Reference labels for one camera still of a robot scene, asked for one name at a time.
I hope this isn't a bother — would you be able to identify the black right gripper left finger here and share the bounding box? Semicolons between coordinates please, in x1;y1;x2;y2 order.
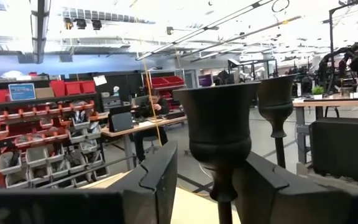
0;141;179;224

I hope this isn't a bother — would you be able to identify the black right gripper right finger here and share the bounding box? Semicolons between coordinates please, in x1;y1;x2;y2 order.
232;151;358;224

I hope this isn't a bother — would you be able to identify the black candlestick holder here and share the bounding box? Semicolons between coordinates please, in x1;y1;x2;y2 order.
172;82;262;224
255;74;296;169

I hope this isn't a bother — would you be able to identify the wooden office desk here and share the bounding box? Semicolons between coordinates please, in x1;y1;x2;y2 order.
99;114;188;171

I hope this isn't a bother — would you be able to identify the dark grey laptop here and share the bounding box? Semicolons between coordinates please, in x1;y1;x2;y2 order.
108;105;134;133

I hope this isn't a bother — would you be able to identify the black cabinet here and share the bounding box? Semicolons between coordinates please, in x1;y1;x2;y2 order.
308;117;358;186

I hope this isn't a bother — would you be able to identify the large red storage bin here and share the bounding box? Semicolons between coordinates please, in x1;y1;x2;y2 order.
149;77;171;90
162;75;186;88

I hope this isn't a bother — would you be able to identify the wooden background table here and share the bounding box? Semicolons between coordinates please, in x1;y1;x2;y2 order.
291;92;358;165

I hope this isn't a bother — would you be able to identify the small green background plant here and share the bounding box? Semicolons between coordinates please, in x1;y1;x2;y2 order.
311;85;325;101

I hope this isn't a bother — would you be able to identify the purple sign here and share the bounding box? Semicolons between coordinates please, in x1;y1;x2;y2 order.
198;73;213;88

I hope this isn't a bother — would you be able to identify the white paper note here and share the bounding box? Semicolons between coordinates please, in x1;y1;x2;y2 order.
92;75;108;86

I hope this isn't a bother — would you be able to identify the red and grey bin rack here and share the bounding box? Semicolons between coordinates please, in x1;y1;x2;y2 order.
0;73;105;190

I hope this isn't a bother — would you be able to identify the brown cardboard box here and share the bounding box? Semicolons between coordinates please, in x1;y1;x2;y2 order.
35;87;56;100

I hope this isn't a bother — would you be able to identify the blue sign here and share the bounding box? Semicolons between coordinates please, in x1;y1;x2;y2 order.
8;82;37;101

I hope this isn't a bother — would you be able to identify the yellow hanging cable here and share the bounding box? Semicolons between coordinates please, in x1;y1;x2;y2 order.
140;57;163;147

